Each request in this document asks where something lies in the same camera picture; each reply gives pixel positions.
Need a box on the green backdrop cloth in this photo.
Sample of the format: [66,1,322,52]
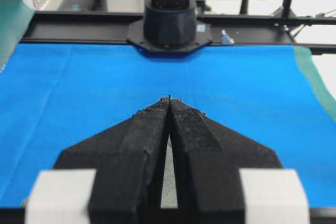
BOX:
[1,0,35,70]

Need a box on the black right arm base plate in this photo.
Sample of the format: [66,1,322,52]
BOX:
[127,19,212,54]

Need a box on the black aluminium frame rail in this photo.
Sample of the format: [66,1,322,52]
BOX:
[21,12,335,55]

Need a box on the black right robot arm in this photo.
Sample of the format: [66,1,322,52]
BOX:
[143,0,196,47]

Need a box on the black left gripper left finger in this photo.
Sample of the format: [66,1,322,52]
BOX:
[25,97,171,224]

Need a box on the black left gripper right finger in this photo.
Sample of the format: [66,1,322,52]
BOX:
[170,98,310,224]

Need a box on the grey towel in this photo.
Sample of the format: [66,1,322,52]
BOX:
[161,137,178,209]

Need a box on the blue table cloth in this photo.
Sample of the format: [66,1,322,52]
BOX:
[1,44,335,208]

